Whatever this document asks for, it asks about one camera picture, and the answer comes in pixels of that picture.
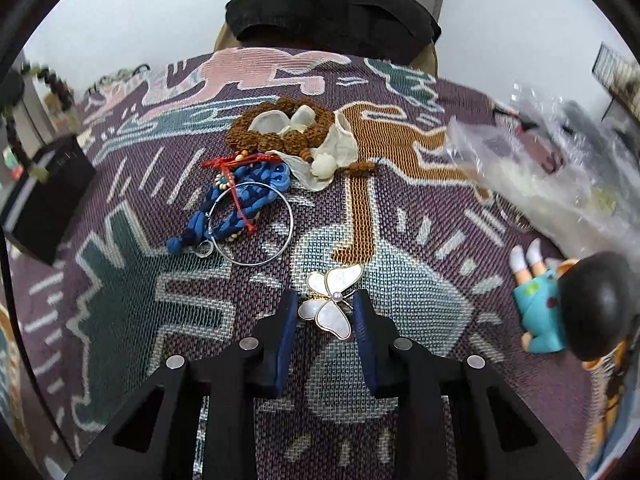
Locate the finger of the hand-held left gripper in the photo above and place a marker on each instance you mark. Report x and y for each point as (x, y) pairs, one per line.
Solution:
(11, 91)

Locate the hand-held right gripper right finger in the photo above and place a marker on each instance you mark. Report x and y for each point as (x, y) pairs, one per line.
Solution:
(364, 345)

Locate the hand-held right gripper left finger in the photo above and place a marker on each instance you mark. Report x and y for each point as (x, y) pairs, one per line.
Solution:
(287, 342)

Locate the white shell butterfly brooch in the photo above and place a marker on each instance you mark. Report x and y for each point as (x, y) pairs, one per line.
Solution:
(331, 316)

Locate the silver bangle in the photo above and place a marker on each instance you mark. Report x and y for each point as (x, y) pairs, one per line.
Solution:
(250, 263)

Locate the black jewelry box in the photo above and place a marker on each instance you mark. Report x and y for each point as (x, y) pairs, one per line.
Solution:
(45, 200)

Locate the white sheer fabric pouch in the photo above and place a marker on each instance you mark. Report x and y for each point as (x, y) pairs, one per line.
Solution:
(342, 142)

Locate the printed woven blanket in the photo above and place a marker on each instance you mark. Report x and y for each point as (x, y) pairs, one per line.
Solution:
(425, 410)

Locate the black shoe rack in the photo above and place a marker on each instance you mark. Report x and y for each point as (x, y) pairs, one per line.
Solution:
(117, 77)

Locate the black-haired doll figure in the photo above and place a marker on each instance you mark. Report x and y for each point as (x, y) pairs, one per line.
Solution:
(595, 305)

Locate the clear plastic bag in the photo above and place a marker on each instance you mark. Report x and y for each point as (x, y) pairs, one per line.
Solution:
(550, 180)

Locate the black garment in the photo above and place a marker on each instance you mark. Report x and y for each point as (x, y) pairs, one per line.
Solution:
(330, 15)

